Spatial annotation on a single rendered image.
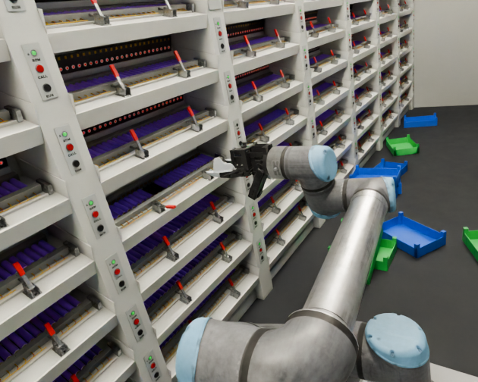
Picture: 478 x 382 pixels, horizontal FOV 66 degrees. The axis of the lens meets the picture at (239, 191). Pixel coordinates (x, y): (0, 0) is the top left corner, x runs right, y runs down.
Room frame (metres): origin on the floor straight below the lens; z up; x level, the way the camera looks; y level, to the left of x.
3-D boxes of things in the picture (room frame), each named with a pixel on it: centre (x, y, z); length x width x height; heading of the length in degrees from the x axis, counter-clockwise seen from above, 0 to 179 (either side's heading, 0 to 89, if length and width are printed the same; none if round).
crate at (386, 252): (1.62, -0.58, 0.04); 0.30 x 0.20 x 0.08; 52
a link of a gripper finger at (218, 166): (1.03, 0.05, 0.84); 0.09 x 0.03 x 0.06; 75
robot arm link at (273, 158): (0.95, -0.12, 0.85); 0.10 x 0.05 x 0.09; 142
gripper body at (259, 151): (1.00, -0.06, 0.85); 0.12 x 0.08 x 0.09; 52
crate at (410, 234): (1.68, -0.85, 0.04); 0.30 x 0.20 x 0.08; 19
